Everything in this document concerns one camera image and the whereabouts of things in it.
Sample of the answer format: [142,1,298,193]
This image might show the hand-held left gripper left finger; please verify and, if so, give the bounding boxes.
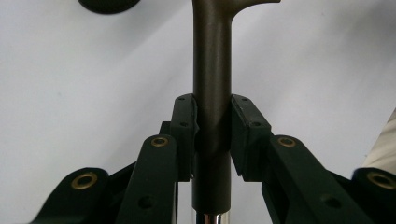
[115,92,200,224]

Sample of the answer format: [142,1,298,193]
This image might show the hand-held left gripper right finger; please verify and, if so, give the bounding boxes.
[231,93,373,224]

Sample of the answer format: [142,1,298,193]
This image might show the black comb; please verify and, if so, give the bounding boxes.
[191,0,282,224]

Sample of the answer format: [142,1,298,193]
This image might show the black mesh cup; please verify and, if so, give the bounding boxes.
[77,0,142,15]

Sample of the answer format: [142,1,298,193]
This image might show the white board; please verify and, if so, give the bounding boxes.
[0,0,396,224]

